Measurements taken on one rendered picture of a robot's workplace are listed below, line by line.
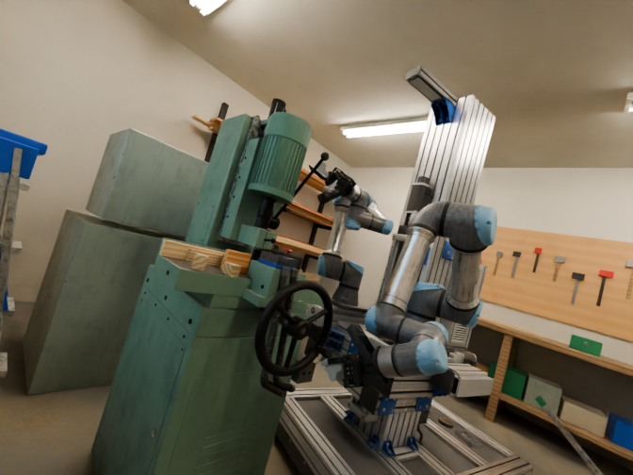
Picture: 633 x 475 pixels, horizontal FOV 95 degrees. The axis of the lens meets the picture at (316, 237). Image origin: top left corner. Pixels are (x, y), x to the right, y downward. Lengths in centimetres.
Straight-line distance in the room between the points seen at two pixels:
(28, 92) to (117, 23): 95
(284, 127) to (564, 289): 341
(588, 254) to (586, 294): 40
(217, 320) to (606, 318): 360
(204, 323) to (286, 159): 62
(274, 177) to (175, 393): 74
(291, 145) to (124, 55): 260
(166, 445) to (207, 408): 13
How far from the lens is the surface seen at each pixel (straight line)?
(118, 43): 354
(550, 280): 396
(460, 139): 170
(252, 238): 110
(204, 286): 90
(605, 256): 401
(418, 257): 94
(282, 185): 108
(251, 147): 126
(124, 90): 345
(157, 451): 111
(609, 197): 418
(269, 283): 89
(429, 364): 74
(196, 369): 100
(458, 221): 98
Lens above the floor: 104
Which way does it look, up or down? 3 degrees up
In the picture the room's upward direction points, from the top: 16 degrees clockwise
